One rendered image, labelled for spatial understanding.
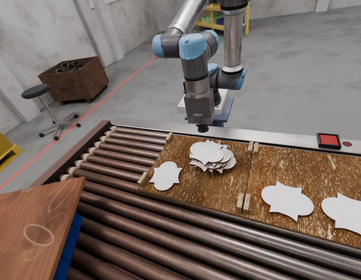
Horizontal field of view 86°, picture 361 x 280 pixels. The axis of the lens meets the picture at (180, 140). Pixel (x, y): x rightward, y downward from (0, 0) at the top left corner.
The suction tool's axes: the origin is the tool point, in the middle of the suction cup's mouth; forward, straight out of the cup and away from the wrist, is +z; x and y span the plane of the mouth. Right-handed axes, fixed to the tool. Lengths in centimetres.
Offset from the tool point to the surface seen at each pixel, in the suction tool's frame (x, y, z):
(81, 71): 207, -275, 51
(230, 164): -2.2, 10.1, 15.5
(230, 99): 63, 2, 24
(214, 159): -3.9, 4.1, 11.5
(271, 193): -12.1, 25.0, 16.5
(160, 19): 764, -362, 71
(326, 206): -13.9, 40.3, 16.5
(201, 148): 1.3, -2.3, 11.5
